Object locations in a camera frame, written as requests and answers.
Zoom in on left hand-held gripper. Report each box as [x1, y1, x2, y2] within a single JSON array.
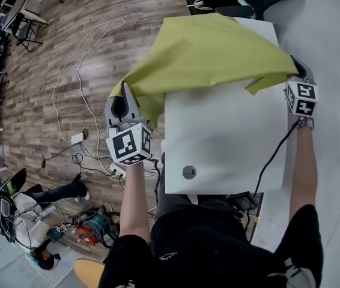
[[104, 82, 154, 166]]

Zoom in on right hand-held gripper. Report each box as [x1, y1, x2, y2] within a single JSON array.
[[284, 55, 320, 118]]

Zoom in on yellow-green tablecloth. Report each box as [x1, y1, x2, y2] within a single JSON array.
[[107, 13, 299, 129]]

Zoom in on person's right forearm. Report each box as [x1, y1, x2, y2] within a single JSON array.
[[288, 116, 318, 222]]

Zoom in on person's left forearm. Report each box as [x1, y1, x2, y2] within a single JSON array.
[[118, 160, 156, 240]]

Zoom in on white power strip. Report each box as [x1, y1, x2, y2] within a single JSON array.
[[105, 163, 128, 182]]

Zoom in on white table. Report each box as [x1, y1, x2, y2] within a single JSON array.
[[161, 16, 290, 195]]

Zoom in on black bag with white print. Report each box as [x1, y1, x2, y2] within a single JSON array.
[[185, 0, 255, 19]]

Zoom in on black folding chair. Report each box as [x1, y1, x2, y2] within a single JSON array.
[[10, 11, 49, 53]]

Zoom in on person's dark grey trousers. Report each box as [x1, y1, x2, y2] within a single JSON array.
[[151, 151, 249, 247]]

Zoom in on white desk with black legs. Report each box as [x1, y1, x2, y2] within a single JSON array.
[[0, 0, 43, 34]]

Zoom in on black box under table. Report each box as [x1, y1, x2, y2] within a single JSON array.
[[227, 191, 260, 213]]

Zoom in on round wooden stool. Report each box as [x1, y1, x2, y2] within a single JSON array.
[[73, 258, 106, 288]]

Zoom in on person's black shirt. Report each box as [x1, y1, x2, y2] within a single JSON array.
[[97, 203, 324, 288]]

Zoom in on long white floor cable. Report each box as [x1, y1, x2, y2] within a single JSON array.
[[52, 17, 127, 144]]

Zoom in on thin black floor cable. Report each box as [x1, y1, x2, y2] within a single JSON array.
[[25, 145, 120, 179]]

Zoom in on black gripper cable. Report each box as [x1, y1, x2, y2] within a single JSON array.
[[253, 118, 303, 196]]

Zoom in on orange and blue cable reel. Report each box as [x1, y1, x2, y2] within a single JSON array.
[[73, 210, 120, 249]]

